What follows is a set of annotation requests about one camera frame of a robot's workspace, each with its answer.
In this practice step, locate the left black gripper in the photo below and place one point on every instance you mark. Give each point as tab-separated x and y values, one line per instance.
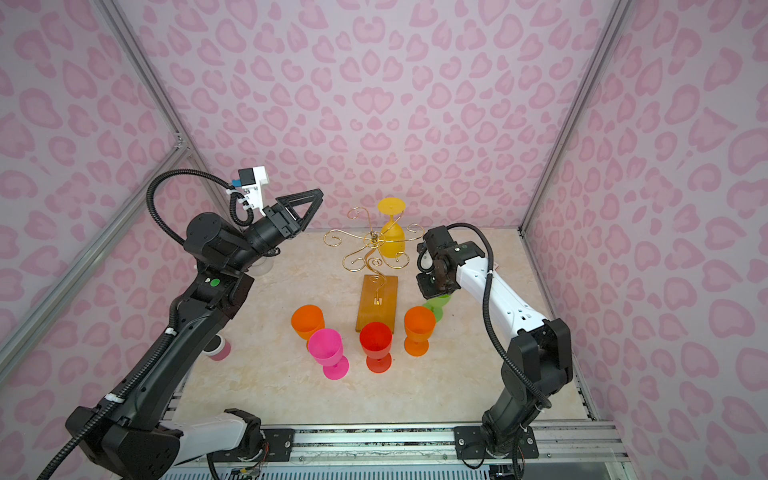
284	223

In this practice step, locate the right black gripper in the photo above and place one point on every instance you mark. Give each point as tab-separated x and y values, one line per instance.
426	290

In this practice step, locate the green wine glass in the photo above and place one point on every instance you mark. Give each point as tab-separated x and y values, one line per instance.
436	306

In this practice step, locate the orange wine glass back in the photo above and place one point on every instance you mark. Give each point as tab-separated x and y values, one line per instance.
419	323

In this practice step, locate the orange wine glass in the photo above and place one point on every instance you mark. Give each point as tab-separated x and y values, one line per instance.
307	320
419	323

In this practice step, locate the yellow wine glass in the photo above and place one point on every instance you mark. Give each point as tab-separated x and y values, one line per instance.
392	235

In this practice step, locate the red wine glass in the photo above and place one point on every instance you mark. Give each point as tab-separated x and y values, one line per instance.
376	341

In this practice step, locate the orange wine glass front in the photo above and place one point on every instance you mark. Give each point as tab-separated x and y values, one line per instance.
307	320

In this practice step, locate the pink wine glass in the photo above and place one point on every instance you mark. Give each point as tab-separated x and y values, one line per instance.
327	349

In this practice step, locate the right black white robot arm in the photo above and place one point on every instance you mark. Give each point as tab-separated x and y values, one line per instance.
536	352

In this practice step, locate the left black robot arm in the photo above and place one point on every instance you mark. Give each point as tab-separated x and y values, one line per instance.
123	433

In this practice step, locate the clear tape roll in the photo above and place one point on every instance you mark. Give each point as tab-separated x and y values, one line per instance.
261	267

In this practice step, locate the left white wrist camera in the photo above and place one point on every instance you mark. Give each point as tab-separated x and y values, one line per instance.
250	185

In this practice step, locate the gold wire glass rack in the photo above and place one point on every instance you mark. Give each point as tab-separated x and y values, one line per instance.
378	298

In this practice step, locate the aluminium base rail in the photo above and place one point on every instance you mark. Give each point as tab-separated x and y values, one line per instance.
334	425

